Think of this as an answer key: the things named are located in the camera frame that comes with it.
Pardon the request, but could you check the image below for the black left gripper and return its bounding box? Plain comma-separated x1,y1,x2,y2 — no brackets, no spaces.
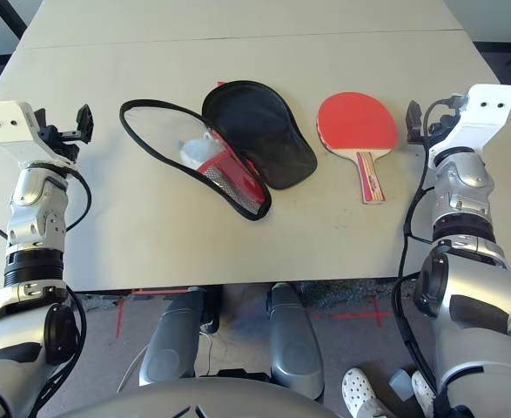
34,104,95,165

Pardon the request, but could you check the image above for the red floor tape cross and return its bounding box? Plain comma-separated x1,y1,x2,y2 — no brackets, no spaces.
328,295,391,327

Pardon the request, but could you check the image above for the white clog shoe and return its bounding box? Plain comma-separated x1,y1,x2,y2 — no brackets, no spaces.
340,367,391,418
411,370,439,415

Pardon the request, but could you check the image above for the red floor tape corner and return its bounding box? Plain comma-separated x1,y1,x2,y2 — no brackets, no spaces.
115,287,186,339

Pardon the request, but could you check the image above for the black red paddle case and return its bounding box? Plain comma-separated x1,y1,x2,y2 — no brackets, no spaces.
118,79,318,222

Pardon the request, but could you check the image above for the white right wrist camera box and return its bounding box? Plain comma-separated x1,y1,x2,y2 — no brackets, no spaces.
427,84,511,170

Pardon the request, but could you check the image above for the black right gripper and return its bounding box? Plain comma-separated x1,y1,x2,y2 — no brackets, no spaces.
406,100,456,145

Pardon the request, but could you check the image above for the white floor cable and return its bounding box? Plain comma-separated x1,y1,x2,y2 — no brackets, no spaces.
118,330,221,395

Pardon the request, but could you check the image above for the grey robot leg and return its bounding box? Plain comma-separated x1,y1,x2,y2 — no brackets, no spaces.
139,287,221,387
266,282,326,400

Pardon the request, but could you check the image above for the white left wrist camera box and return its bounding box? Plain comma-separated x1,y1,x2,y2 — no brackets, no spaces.
0,100,47,158

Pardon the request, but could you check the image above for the red ping-pong paddle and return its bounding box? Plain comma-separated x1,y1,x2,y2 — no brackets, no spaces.
315,90,399,205

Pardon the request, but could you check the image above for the grey robot torso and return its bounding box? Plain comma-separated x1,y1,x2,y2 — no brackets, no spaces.
54,381,339,418

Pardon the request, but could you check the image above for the small grey box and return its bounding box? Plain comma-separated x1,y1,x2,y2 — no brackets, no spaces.
388,368,415,402

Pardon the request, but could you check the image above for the grey robot left leg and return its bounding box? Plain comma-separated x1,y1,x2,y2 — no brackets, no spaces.
139,287,221,387

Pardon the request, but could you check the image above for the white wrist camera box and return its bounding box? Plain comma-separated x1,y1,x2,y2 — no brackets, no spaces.
427,84,511,170
0,100,47,158

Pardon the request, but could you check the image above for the grey robot right leg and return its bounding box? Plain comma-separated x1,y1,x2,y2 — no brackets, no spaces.
266,282,326,400

